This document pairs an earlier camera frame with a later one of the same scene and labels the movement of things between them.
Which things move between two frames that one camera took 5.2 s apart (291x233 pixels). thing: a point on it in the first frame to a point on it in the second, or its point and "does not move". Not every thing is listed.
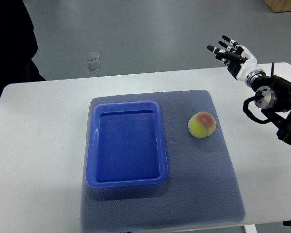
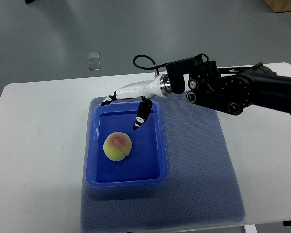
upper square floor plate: (94, 56) does not move
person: (13, 45) to (29, 1)
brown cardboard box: (281, 6) does not move
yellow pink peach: (202, 124) to (117, 145)
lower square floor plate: (93, 66) does not move
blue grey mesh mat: (202, 186) does not move
